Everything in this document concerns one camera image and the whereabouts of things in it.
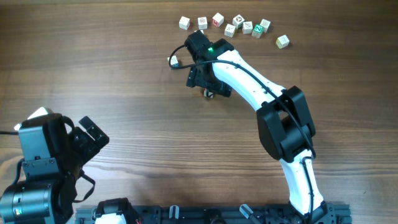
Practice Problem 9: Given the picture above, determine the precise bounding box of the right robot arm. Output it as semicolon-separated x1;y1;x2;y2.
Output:
183;31;323;220

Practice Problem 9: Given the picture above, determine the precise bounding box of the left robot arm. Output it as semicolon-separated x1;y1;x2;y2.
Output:
1;113;109;223

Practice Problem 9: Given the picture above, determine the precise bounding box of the wooden block red frame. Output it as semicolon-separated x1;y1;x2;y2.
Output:
203;88;214;98

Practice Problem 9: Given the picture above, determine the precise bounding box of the wooden block yellow side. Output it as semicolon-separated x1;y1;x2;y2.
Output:
275;35;290;49

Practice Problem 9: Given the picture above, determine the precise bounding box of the wooden block faint drawing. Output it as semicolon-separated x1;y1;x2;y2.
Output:
224;24;236;37

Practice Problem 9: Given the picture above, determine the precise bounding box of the wooden block green letter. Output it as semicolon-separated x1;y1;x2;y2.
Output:
252;24;264;38

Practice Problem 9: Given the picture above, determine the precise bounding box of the wooden block far left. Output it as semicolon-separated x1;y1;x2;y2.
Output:
178;16;190;30

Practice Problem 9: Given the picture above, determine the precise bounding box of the wooden block grid pattern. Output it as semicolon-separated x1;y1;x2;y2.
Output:
259;19;271;33

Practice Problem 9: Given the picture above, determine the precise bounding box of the wooden block orange picture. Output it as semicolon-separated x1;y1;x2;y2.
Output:
198;17;208;30

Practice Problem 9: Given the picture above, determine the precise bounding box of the wooden block sketch top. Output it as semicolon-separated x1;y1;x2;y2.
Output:
242;21;253;34

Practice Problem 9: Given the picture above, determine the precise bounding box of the wooden block blue side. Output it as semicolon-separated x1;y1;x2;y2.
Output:
167;55;179;68

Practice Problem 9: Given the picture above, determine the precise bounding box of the wooden block red letter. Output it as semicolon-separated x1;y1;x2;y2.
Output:
211;12;224;27

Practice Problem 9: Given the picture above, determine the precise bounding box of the wooden block dark picture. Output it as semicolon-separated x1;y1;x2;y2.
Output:
233;14;245;29

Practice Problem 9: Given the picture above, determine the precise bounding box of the right black cable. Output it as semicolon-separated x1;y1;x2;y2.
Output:
168;44;317;223

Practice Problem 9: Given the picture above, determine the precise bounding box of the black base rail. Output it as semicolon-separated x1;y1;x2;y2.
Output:
74;198;352;224

